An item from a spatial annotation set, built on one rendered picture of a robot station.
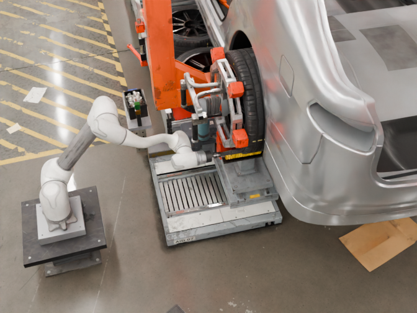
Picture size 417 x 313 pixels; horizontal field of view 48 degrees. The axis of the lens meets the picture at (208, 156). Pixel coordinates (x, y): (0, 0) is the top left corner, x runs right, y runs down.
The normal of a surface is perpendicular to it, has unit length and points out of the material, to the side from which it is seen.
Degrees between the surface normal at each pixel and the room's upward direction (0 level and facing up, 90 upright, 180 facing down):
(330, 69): 19
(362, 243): 1
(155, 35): 90
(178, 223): 0
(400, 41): 2
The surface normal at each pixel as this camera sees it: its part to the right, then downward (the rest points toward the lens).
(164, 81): 0.24, 0.70
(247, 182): 0.00, -0.69
